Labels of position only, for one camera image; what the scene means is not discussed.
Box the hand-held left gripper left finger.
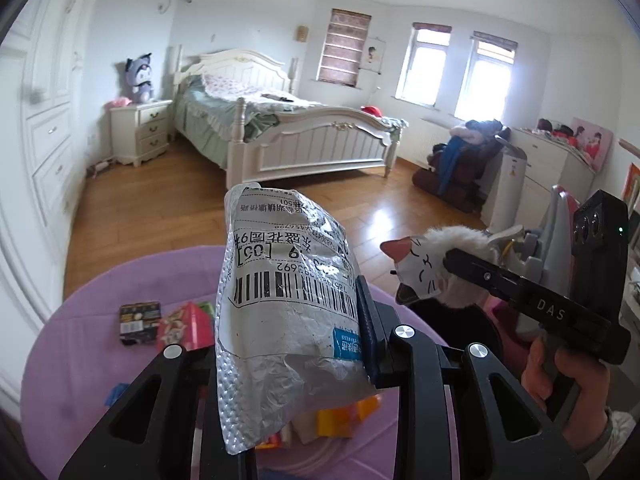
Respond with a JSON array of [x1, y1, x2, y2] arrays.
[[59, 344, 258, 480]]

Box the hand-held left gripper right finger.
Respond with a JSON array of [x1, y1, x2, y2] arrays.
[[356, 276, 587, 480]]

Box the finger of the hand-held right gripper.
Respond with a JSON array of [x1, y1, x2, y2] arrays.
[[444, 246, 524, 309]]

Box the red printed packet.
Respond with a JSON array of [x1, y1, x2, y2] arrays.
[[156, 301, 217, 354]]

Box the white cat face plush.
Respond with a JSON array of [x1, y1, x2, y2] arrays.
[[380, 226, 521, 308]]

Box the small black box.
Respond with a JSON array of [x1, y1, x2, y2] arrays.
[[119, 301, 163, 347]]

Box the black waste bin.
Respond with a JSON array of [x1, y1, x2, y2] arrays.
[[414, 299, 507, 362]]

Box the blue wrapper scrap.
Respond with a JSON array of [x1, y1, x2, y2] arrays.
[[102, 384, 131, 406]]

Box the silver bubble mailer bag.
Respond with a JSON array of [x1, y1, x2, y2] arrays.
[[215, 183, 383, 456]]

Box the yellow packet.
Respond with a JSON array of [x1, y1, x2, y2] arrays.
[[315, 394, 383, 438]]

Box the white paper box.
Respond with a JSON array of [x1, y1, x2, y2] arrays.
[[290, 409, 327, 444]]

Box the person's right hand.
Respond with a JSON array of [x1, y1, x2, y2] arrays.
[[520, 334, 614, 419]]

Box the grey pink desk chair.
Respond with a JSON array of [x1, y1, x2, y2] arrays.
[[482, 184, 586, 343]]

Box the white tower fan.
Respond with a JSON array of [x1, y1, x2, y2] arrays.
[[487, 135, 534, 234]]

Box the orange framed picture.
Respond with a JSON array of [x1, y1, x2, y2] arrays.
[[622, 162, 640, 202]]

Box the brown massage chair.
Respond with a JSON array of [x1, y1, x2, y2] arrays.
[[412, 132, 506, 214]]

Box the purple tablecloth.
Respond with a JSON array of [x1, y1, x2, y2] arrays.
[[20, 245, 451, 480]]

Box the white cabinet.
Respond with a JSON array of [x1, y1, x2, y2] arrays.
[[510, 127, 597, 231]]

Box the pink picture poster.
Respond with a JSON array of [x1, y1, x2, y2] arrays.
[[570, 116, 615, 171]]

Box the red items on cabinet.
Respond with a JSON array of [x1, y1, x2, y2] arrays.
[[537, 119, 576, 139]]

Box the white radiator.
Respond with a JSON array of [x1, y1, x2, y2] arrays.
[[402, 117, 453, 161]]

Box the white wooden bed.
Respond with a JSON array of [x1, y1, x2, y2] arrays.
[[172, 49, 403, 189]]

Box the wide white window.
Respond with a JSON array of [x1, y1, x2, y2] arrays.
[[454, 31, 516, 121]]

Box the narrow white window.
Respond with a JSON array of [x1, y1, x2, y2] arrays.
[[395, 22, 452, 109]]

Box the white nightstand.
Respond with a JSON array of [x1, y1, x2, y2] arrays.
[[110, 99, 174, 167]]

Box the brown roman blind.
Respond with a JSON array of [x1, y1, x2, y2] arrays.
[[317, 8, 373, 87]]

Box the floral pillow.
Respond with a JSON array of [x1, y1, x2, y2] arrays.
[[202, 74, 242, 99]]

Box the white wardrobe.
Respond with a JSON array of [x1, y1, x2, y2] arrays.
[[0, 0, 103, 411]]

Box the purple plush toy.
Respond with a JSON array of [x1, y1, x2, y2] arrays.
[[124, 51, 155, 104]]

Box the wall scroll poster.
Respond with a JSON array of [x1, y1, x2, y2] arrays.
[[361, 37, 387, 75]]

